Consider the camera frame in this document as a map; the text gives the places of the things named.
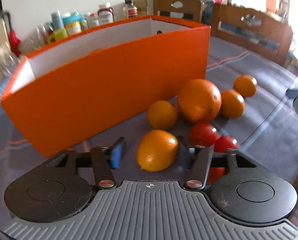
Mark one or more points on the wooden chair right near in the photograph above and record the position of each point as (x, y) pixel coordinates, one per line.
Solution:
(253, 30)

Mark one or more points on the large orange by box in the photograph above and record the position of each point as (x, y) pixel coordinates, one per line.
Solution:
(199, 100)

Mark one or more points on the large orange front left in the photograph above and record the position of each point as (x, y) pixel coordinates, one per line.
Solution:
(97, 51)

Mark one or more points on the small tangerine front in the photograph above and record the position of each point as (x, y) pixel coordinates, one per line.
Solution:
(157, 150)

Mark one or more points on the red tomato back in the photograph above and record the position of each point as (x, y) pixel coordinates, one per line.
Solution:
(216, 173)

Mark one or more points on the red tomato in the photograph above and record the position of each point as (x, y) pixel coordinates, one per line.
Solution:
(216, 173)
(203, 134)
(225, 142)

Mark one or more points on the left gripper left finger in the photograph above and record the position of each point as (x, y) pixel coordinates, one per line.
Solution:
(104, 160)

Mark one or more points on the white jar yellow lid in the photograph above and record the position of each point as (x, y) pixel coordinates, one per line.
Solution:
(73, 28)

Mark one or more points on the blue tumbler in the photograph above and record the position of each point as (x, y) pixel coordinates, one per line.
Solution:
(57, 21)

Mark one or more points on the small tangerine far right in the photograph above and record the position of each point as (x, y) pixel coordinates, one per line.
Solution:
(246, 85)

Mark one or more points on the red folded umbrella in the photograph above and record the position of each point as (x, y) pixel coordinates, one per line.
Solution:
(13, 39)

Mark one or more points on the red tomato front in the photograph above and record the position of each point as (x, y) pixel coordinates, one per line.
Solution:
(203, 134)

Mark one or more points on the wooden chair right far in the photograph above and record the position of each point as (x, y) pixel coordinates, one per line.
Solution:
(186, 7)

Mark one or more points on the small tangerine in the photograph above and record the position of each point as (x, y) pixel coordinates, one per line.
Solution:
(157, 150)
(232, 105)
(246, 85)
(162, 115)

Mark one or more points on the red tomato middle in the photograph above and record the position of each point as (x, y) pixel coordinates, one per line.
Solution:
(225, 142)

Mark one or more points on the wooden chair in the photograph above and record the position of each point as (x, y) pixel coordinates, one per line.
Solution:
(253, 30)
(186, 7)

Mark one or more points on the orange cardboard box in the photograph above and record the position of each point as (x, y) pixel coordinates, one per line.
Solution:
(62, 94)

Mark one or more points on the clear drinking glass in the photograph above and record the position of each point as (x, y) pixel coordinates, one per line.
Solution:
(9, 62)

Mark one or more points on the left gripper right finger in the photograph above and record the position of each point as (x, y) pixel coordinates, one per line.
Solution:
(196, 161)

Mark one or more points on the cardboard box on table end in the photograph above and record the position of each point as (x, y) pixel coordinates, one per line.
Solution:
(142, 7)

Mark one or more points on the teal plastic container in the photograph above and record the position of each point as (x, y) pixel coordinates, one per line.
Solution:
(73, 17)

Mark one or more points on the small tangerine at box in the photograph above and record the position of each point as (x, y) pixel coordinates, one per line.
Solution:
(162, 115)

